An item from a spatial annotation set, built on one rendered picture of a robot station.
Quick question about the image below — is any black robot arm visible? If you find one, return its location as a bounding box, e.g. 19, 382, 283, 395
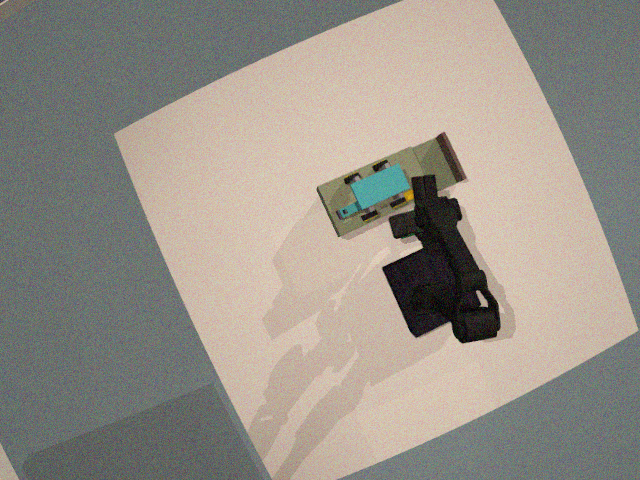
408, 175, 501, 343

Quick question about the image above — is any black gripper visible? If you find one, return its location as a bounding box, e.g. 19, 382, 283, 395
388, 198, 463, 239

